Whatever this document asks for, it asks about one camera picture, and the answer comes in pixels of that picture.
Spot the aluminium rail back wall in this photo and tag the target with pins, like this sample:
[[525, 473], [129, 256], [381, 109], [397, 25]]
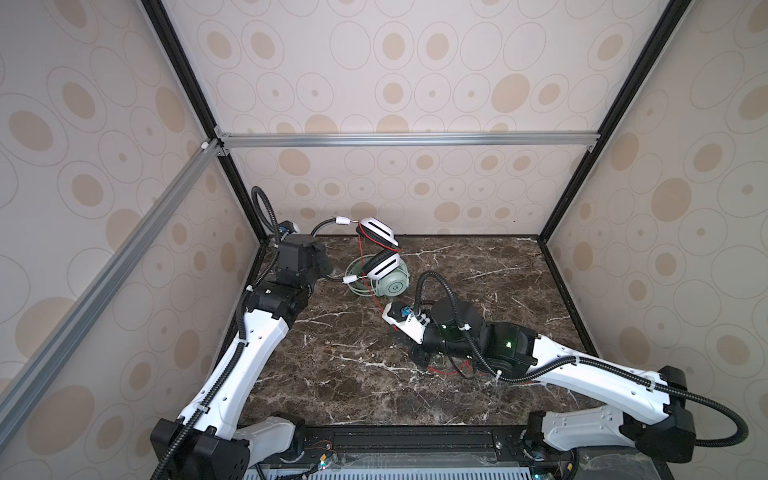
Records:
[[410, 139]]

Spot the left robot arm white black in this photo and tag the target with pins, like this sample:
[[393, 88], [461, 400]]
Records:
[[240, 360]]

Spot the black frame post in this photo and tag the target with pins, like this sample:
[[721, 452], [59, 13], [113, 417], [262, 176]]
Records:
[[160, 22], [650, 53]]

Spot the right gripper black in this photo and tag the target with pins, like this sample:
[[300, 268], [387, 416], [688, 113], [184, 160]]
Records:
[[417, 358]]

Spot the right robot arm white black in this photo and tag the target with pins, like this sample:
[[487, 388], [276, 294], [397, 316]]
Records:
[[650, 411]]

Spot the black frame post left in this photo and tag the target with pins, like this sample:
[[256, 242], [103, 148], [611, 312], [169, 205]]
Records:
[[160, 22]]

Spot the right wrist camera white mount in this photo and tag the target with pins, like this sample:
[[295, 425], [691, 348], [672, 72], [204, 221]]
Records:
[[404, 319]]

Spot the aluminium rail left wall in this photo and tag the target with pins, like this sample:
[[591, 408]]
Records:
[[42, 369]]

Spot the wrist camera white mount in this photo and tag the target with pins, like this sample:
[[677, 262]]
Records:
[[287, 228], [404, 319]]

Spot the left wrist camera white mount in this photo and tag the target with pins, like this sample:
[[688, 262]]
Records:
[[287, 228]]

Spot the mint green headphones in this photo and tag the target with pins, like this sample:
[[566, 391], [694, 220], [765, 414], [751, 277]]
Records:
[[392, 285]]

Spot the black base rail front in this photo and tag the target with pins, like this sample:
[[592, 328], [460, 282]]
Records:
[[447, 452]]

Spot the black frame post right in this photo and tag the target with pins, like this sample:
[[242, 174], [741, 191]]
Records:
[[650, 53]]

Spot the aluminium rail wall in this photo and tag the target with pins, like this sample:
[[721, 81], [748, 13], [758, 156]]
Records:
[[410, 139], [42, 369]]

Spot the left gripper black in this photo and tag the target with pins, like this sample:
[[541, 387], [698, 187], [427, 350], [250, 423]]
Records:
[[320, 254]]

